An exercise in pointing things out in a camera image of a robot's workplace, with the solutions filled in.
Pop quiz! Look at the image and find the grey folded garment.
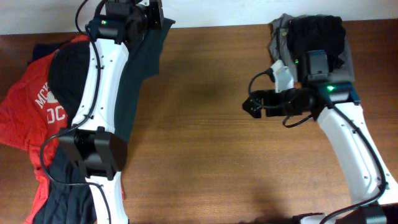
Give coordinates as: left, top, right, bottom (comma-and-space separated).
269, 14, 354, 82

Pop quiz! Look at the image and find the black folded garment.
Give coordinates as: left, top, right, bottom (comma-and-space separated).
287, 16, 346, 71

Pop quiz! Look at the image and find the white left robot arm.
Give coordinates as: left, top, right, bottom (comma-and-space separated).
58, 0, 164, 223

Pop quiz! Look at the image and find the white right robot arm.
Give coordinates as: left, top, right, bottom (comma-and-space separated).
243, 82, 397, 223

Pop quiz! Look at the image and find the red soccer t-shirt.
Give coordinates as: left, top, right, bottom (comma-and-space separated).
1, 35, 90, 223

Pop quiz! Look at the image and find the navy blue garment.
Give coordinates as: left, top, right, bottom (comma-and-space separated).
34, 41, 96, 223

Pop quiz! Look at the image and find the dark green t-shirt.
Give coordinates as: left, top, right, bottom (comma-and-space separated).
114, 18, 175, 142

